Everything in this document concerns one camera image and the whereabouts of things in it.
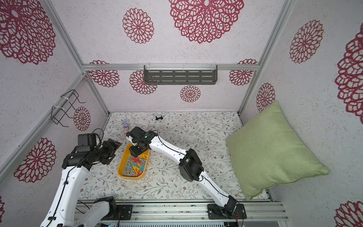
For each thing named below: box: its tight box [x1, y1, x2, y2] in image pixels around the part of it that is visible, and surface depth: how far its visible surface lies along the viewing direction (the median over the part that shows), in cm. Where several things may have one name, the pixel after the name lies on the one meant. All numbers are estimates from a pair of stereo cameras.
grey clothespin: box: [122, 166, 136, 177], surface depth 87 cm
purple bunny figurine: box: [122, 120, 130, 131], surface depth 111 cm
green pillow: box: [226, 100, 330, 201], surface depth 70 cm
